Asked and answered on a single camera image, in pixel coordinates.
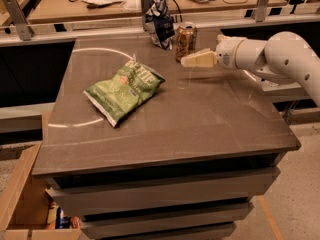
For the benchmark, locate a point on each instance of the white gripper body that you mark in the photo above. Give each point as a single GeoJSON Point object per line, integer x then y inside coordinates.
{"type": "Point", "coordinates": [226, 52]}

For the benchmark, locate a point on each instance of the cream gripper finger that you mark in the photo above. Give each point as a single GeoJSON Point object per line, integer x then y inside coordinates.
{"type": "Point", "coordinates": [202, 58]}

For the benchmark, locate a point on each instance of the orange soda can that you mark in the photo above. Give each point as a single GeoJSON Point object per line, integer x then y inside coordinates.
{"type": "Point", "coordinates": [185, 40]}

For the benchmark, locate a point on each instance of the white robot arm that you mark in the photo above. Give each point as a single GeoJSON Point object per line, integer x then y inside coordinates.
{"type": "Point", "coordinates": [284, 58]}

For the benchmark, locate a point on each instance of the blue white chip bag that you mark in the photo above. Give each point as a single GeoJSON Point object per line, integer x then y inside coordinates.
{"type": "Point", "coordinates": [159, 24]}

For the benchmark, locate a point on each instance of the green chip bag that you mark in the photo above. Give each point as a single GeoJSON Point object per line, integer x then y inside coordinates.
{"type": "Point", "coordinates": [131, 86]}

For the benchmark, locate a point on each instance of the cardboard box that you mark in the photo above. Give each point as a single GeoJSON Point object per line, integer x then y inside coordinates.
{"type": "Point", "coordinates": [24, 205]}

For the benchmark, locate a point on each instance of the metal railing frame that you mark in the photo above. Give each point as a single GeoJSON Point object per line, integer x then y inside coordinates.
{"type": "Point", "coordinates": [28, 18]}

